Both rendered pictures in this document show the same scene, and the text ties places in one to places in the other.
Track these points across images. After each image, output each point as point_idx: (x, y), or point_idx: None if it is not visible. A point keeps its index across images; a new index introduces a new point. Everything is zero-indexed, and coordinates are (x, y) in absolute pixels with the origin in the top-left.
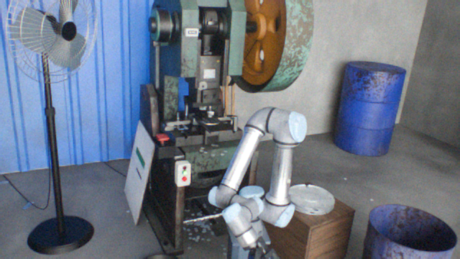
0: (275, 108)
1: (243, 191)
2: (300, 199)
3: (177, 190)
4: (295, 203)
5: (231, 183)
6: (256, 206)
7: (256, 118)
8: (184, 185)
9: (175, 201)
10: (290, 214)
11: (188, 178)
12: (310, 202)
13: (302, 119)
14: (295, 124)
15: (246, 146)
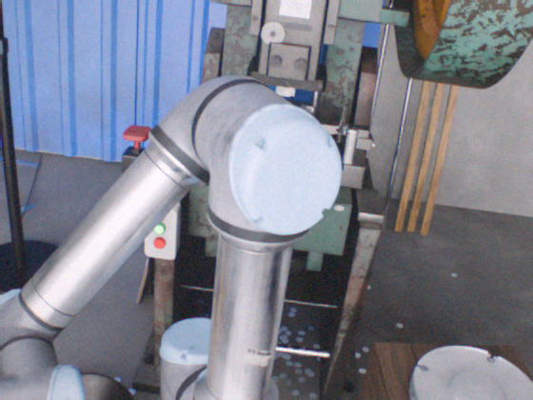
0: (243, 85)
1: (171, 330)
2: (444, 390)
3: (149, 263)
4: (420, 396)
5: (32, 299)
6: None
7: (179, 107)
8: (161, 257)
9: (149, 287)
10: None
11: (171, 244)
12: None
13: (304, 145)
14: (246, 156)
15: (116, 194)
